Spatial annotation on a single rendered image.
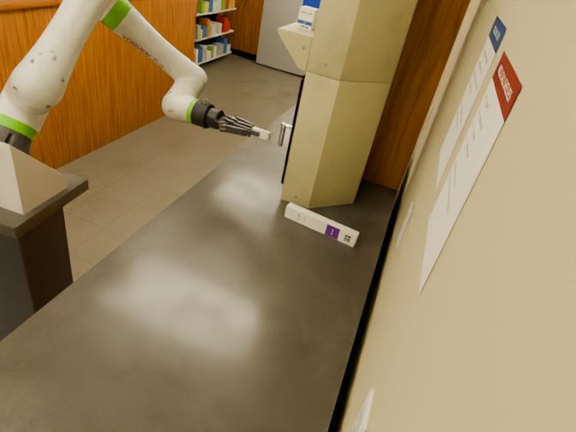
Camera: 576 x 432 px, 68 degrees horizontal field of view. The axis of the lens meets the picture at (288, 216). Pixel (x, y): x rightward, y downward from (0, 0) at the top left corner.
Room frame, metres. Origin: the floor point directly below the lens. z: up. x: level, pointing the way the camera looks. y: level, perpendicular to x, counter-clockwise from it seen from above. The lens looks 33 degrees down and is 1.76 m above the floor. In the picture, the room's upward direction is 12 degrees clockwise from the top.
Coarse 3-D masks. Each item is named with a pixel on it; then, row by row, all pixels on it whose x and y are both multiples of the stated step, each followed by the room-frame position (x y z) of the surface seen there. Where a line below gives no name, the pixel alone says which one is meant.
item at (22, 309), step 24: (0, 240) 0.95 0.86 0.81; (24, 240) 0.96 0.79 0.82; (48, 240) 1.05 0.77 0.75; (0, 264) 0.96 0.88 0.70; (24, 264) 0.95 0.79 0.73; (48, 264) 1.04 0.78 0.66; (0, 288) 0.96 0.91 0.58; (24, 288) 0.95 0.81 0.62; (48, 288) 1.02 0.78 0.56; (0, 312) 0.96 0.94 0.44; (24, 312) 0.95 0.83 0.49; (0, 336) 0.97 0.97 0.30
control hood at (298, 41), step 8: (296, 24) 1.49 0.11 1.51; (280, 32) 1.36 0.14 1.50; (288, 32) 1.35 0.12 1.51; (296, 32) 1.36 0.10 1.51; (304, 32) 1.39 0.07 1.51; (312, 32) 1.42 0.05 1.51; (288, 40) 1.35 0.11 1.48; (296, 40) 1.35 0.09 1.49; (304, 40) 1.34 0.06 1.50; (312, 40) 1.34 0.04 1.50; (288, 48) 1.35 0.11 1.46; (296, 48) 1.35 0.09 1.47; (304, 48) 1.34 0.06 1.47; (296, 56) 1.35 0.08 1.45; (304, 56) 1.34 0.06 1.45; (304, 64) 1.34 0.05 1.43
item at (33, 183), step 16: (0, 144) 0.94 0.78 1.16; (0, 160) 0.95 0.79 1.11; (16, 160) 0.95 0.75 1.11; (32, 160) 1.00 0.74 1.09; (0, 176) 0.95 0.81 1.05; (16, 176) 0.94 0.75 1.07; (32, 176) 0.99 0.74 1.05; (48, 176) 1.05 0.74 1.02; (64, 176) 1.11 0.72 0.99; (0, 192) 0.95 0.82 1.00; (16, 192) 0.94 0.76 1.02; (32, 192) 0.98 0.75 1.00; (48, 192) 1.04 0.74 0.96; (16, 208) 0.94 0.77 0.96; (32, 208) 0.97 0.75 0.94
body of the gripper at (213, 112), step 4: (212, 108) 1.46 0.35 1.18; (216, 108) 1.47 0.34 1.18; (212, 112) 1.44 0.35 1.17; (216, 112) 1.44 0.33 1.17; (220, 112) 1.45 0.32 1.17; (208, 116) 1.43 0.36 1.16; (212, 116) 1.43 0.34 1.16; (216, 116) 1.43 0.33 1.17; (220, 116) 1.46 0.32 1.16; (224, 116) 1.47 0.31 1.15; (208, 120) 1.43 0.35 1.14; (212, 120) 1.42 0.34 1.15; (216, 120) 1.42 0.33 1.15; (220, 120) 1.43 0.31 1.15; (232, 120) 1.45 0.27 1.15; (208, 124) 1.43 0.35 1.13; (212, 124) 1.42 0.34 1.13; (216, 124) 1.42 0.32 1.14; (228, 124) 1.42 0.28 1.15; (212, 128) 1.44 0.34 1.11; (216, 128) 1.43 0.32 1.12
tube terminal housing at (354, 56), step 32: (352, 0) 1.32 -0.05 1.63; (384, 0) 1.36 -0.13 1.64; (416, 0) 1.41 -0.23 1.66; (320, 32) 1.33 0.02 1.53; (352, 32) 1.31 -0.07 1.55; (384, 32) 1.37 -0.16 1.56; (320, 64) 1.33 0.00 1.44; (352, 64) 1.33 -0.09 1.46; (384, 64) 1.39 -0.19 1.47; (320, 96) 1.32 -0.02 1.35; (352, 96) 1.35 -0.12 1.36; (384, 96) 1.41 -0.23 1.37; (320, 128) 1.32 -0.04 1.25; (352, 128) 1.36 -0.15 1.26; (288, 160) 1.34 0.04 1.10; (320, 160) 1.31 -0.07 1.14; (352, 160) 1.38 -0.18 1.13; (288, 192) 1.33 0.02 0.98; (320, 192) 1.33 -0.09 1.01; (352, 192) 1.41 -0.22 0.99
